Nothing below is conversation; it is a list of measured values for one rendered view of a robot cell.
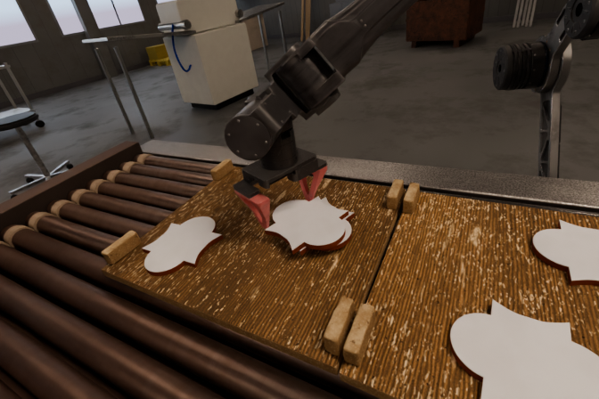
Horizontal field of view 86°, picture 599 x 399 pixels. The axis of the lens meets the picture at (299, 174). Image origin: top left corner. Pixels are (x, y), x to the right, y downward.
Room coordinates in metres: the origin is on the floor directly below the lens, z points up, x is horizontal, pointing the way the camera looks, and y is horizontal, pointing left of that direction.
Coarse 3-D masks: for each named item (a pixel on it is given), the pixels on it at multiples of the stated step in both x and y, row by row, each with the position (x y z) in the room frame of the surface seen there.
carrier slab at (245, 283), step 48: (288, 192) 0.54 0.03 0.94; (336, 192) 0.51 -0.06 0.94; (384, 192) 0.48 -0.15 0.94; (144, 240) 0.46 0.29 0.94; (240, 240) 0.42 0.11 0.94; (384, 240) 0.36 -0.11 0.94; (144, 288) 0.35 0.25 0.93; (192, 288) 0.33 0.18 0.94; (240, 288) 0.32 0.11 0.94; (288, 288) 0.30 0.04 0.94; (336, 288) 0.29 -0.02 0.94; (288, 336) 0.23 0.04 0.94
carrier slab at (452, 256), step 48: (432, 240) 0.35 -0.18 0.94; (480, 240) 0.33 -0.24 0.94; (528, 240) 0.32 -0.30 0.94; (384, 288) 0.28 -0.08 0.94; (432, 288) 0.27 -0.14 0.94; (480, 288) 0.25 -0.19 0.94; (528, 288) 0.24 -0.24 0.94; (576, 288) 0.23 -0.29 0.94; (384, 336) 0.21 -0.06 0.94; (432, 336) 0.21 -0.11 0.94; (576, 336) 0.18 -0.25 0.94; (384, 384) 0.17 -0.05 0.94; (432, 384) 0.16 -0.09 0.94; (480, 384) 0.15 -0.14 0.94
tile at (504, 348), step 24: (504, 312) 0.21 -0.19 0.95; (456, 336) 0.20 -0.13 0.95; (480, 336) 0.19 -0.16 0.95; (504, 336) 0.19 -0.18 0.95; (528, 336) 0.18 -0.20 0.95; (552, 336) 0.18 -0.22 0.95; (456, 360) 0.18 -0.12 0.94; (480, 360) 0.17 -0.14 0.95; (504, 360) 0.17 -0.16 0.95; (528, 360) 0.16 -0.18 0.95; (552, 360) 0.16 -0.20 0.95; (576, 360) 0.16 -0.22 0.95; (504, 384) 0.15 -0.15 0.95; (528, 384) 0.14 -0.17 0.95; (552, 384) 0.14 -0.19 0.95; (576, 384) 0.14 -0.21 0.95
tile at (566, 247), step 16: (560, 224) 0.33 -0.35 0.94; (544, 240) 0.30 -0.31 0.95; (560, 240) 0.30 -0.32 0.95; (576, 240) 0.29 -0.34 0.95; (592, 240) 0.29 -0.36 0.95; (544, 256) 0.28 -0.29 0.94; (560, 256) 0.27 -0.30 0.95; (576, 256) 0.27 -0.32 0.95; (592, 256) 0.26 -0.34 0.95; (576, 272) 0.25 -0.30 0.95; (592, 272) 0.24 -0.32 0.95
